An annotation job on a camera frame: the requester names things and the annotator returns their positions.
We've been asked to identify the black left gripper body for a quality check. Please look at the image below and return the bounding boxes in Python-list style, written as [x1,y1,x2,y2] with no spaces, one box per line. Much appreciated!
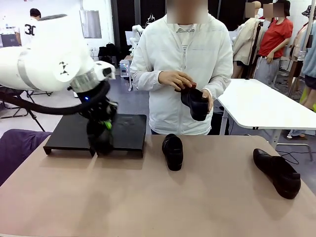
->
[78,92,119,124]

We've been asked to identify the black leather shoe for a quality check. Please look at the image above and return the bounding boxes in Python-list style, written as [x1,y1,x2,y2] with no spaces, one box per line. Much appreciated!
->
[174,82,210,121]
[253,148,302,199]
[161,133,184,171]
[85,119,116,156]

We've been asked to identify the person's left forearm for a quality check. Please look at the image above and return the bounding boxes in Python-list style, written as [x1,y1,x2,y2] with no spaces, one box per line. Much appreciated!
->
[206,71,234,103]

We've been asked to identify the person's right forearm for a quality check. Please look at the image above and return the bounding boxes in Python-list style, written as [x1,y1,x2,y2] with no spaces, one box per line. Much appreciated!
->
[130,70,165,96]

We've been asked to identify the person's right hand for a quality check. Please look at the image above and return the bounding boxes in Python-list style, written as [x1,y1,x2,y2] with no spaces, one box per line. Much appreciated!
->
[158,70,196,91]

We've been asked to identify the person's left hand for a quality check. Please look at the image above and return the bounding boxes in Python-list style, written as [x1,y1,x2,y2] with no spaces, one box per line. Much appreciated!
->
[201,88,215,115]

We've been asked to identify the lit computer case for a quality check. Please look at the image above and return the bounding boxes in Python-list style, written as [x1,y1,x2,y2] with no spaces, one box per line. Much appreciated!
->
[119,60,131,79]

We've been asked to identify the black backpack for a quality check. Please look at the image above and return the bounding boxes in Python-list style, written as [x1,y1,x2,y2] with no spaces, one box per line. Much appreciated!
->
[98,42,119,65]

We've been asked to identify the small white background robot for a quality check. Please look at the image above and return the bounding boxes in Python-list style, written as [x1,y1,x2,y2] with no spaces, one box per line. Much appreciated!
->
[130,24,145,54]

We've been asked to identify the person in white jacket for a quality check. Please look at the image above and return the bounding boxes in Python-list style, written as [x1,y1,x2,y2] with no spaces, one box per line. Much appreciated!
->
[129,0,234,136]

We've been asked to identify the person in white jersey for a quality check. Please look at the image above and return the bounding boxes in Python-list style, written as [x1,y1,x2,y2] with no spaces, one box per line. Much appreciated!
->
[13,8,41,49]

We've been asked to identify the grey computer monitor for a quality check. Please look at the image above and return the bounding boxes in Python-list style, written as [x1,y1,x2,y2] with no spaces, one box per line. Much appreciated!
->
[0,34,19,47]

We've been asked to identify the white table with legs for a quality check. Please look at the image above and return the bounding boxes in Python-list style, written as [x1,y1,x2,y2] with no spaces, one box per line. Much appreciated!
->
[217,78,316,151]

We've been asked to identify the mannequin in beige coat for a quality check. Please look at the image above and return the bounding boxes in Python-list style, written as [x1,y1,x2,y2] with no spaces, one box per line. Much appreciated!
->
[232,1,262,79]

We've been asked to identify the mannequin in red shirt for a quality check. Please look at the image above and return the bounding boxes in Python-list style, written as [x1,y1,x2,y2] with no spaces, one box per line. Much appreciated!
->
[254,0,294,87]

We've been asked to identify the silver clothes rack pole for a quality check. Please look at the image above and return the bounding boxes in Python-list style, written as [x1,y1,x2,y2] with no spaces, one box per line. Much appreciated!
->
[287,14,313,98]

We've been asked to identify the mannequin in blue top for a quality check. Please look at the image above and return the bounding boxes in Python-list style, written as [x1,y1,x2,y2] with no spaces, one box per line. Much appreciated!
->
[300,37,316,109]

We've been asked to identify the dark bucket hat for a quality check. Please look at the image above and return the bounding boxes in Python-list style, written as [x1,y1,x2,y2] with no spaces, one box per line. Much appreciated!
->
[301,4,316,18]

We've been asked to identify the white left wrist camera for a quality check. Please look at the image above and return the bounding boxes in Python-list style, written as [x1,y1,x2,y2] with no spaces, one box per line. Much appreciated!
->
[95,61,117,81]

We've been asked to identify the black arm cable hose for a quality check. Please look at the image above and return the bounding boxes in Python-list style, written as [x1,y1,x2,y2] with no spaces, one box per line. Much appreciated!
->
[0,80,111,117]

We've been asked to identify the black metal frame chair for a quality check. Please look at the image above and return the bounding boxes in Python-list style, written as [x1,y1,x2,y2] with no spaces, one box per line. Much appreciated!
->
[0,87,33,119]

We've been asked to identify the metal wall panel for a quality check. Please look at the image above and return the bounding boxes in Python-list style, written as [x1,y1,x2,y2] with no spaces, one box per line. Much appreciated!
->
[79,10,102,39]

